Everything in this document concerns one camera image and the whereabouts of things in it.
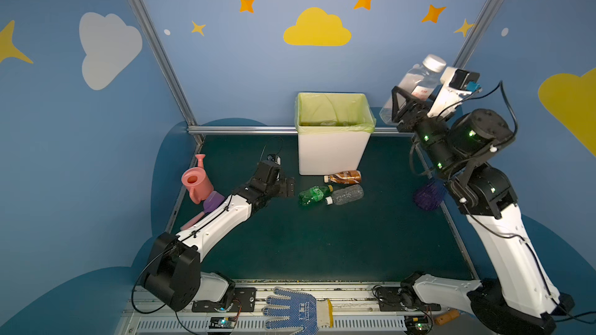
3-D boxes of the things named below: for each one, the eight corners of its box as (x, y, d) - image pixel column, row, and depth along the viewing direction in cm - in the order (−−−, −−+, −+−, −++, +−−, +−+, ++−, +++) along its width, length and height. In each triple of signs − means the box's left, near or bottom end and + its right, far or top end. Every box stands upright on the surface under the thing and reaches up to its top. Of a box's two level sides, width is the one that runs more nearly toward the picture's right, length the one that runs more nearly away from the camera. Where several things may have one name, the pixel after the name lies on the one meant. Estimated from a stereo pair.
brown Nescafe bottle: (324, 183, 103) (324, 178, 101) (323, 175, 106) (324, 170, 104) (360, 183, 104) (362, 179, 101) (358, 175, 107) (360, 171, 104)
